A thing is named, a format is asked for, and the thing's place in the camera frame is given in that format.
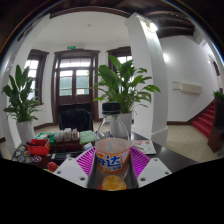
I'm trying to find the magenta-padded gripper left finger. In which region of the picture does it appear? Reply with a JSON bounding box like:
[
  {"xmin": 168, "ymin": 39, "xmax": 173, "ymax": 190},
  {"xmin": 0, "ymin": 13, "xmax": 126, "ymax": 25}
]
[{"xmin": 53, "ymin": 146, "xmax": 100, "ymax": 190}]

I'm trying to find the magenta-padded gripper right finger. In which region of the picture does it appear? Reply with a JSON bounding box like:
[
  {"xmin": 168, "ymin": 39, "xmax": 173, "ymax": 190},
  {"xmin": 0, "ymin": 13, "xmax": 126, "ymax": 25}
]
[{"xmin": 128, "ymin": 146, "xmax": 173, "ymax": 190}]

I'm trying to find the clear orange drink bottle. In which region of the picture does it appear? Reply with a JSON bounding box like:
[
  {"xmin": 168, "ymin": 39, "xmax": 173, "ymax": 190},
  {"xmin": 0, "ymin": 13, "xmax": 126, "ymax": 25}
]
[{"xmin": 94, "ymin": 101, "xmax": 132, "ymax": 192}]

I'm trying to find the black flat device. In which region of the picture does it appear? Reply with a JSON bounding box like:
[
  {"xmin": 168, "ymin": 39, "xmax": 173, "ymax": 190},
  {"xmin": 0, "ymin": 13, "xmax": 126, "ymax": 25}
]
[{"xmin": 49, "ymin": 151, "xmax": 84, "ymax": 165}]

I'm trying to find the small red ball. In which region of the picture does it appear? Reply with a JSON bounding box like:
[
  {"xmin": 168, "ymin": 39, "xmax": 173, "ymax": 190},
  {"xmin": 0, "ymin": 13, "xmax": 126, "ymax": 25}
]
[{"xmin": 47, "ymin": 161, "xmax": 59, "ymax": 173}]

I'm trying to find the white printed magazine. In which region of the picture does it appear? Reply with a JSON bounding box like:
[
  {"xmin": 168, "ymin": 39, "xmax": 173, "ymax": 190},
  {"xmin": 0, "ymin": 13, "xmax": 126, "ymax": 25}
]
[{"xmin": 130, "ymin": 139, "xmax": 157, "ymax": 155}]

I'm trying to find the box of small white items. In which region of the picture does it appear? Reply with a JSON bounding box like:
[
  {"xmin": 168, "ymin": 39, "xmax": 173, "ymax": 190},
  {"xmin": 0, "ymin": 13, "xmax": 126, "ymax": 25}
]
[{"xmin": 54, "ymin": 128, "xmax": 81, "ymax": 151}]

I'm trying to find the green book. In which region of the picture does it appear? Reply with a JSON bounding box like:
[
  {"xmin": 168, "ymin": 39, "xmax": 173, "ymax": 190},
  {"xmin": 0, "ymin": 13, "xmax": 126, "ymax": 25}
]
[{"xmin": 78, "ymin": 129, "xmax": 98, "ymax": 145}]

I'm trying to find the red box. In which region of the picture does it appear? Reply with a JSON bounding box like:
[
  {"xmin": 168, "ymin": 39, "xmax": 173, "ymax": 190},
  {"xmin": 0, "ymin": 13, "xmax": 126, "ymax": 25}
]
[{"xmin": 25, "ymin": 138, "xmax": 52, "ymax": 157}]

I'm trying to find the small green box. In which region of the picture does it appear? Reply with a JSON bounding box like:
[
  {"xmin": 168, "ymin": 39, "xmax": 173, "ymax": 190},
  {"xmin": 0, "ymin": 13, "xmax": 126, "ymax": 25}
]
[{"xmin": 34, "ymin": 132, "xmax": 57, "ymax": 141}]

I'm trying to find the sheet of round stickers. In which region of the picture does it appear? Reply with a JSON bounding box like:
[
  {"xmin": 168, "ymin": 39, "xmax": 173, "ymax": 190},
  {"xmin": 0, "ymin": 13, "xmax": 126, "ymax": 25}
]
[{"xmin": 11, "ymin": 143, "xmax": 44, "ymax": 164}]

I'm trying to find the black chair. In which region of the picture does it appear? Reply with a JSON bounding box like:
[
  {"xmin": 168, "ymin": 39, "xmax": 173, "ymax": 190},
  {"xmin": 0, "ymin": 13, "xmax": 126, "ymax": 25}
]
[{"xmin": 57, "ymin": 102, "xmax": 94, "ymax": 132}]

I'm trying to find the red carpeted staircase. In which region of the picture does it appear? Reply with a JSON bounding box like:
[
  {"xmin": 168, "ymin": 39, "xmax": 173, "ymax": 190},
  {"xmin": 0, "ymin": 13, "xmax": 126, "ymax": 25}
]
[{"xmin": 191, "ymin": 99, "xmax": 218, "ymax": 139}]

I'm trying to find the dark wooden double door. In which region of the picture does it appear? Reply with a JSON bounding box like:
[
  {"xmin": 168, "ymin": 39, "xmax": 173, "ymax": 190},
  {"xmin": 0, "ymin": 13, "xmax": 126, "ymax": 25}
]
[{"xmin": 50, "ymin": 49, "xmax": 101, "ymax": 123}]

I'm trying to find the green potted plant white pot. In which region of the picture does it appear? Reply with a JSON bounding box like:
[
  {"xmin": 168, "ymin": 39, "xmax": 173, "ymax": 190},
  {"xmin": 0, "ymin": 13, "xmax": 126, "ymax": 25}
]
[
  {"xmin": 0, "ymin": 64, "xmax": 43, "ymax": 144},
  {"xmin": 91, "ymin": 54, "xmax": 162, "ymax": 138}
]

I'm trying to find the dark framed window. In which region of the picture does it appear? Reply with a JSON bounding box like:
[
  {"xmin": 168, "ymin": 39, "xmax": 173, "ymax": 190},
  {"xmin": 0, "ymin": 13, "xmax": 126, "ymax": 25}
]
[
  {"xmin": 106, "ymin": 45, "xmax": 133, "ymax": 68},
  {"xmin": 24, "ymin": 49, "xmax": 50, "ymax": 104}
]

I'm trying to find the white wall unit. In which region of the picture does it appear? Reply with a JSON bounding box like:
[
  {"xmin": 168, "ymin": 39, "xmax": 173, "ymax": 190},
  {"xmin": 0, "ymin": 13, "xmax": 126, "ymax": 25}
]
[{"xmin": 172, "ymin": 80, "xmax": 204, "ymax": 95}]

